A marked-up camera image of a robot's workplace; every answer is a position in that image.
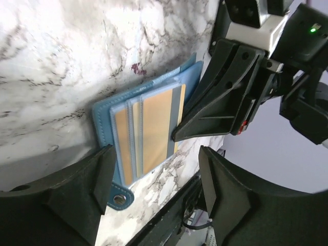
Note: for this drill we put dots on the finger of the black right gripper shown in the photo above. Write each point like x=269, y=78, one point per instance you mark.
x=217, y=100

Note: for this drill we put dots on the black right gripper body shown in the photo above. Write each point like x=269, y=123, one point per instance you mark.
x=265, y=86

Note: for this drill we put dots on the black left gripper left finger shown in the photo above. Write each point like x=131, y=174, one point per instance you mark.
x=63, y=208

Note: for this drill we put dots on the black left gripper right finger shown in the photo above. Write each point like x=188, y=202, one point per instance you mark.
x=248, y=210

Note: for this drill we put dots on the gold credit card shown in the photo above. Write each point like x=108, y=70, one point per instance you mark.
x=142, y=128

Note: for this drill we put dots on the blue leather card holder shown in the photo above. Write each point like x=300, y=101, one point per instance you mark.
x=121, y=197

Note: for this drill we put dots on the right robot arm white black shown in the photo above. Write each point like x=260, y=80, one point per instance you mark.
x=302, y=49

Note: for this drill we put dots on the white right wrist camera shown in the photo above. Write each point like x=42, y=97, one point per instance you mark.
x=257, y=23

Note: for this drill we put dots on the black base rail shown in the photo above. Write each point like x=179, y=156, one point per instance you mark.
x=168, y=225

